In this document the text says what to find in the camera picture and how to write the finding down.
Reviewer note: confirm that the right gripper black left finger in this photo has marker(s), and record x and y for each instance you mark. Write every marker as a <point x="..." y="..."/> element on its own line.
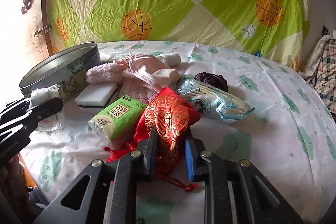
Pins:
<point x="148" y="147"/>

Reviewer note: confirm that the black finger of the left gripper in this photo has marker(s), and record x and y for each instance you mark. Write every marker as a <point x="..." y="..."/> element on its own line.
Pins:
<point x="45" y="109"/>

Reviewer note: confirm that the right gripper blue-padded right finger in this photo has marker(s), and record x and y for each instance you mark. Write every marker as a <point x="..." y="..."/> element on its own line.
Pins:
<point x="195" y="165"/>

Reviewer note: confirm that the white gauze roll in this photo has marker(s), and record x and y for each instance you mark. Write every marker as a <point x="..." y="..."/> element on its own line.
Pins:
<point x="42" y="95"/>

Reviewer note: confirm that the red gold embroidered pouch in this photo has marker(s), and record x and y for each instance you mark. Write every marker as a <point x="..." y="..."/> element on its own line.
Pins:
<point x="171" y="115"/>

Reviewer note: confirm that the green tissue pack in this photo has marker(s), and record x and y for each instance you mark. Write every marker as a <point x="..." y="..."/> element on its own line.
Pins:
<point x="115" y="123"/>

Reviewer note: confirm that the white black sponge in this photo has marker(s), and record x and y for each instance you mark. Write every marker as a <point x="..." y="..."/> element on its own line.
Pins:
<point x="97" y="96"/>

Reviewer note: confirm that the cotton swab pack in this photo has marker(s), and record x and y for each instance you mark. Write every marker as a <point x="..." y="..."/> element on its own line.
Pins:
<point x="212" y="102"/>

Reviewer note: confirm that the pink white cloth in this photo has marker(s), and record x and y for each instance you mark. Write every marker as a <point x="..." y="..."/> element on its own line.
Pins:
<point x="145" y="76"/>

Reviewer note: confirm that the pink fluffy sock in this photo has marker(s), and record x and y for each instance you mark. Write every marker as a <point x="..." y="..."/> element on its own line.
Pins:
<point x="105" y="73"/>

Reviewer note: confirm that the dark purple scrunchie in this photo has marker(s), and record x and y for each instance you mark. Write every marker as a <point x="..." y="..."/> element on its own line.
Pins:
<point x="217" y="81"/>

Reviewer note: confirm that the left hand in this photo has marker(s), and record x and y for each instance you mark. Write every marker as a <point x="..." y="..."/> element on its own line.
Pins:
<point x="13" y="184"/>

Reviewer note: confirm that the round metal tin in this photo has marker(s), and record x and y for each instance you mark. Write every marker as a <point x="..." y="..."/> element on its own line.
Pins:
<point x="66" y="68"/>

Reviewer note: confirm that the wooden door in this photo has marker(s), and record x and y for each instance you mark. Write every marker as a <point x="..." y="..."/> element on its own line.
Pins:
<point x="17" y="31"/>

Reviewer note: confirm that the brass door knob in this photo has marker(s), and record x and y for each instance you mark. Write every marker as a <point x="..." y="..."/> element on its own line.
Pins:
<point x="42" y="31"/>

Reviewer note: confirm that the white rolled cloth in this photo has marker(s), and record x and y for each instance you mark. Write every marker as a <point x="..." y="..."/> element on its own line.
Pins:
<point x="170" y="59"/>

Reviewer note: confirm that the cloud print bedsheet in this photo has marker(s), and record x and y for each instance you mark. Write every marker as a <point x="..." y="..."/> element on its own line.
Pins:
<point x="289" y="138"/>

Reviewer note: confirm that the plaid bag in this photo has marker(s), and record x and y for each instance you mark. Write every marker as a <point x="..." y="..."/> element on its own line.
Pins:
<point x="319" y="71"/>

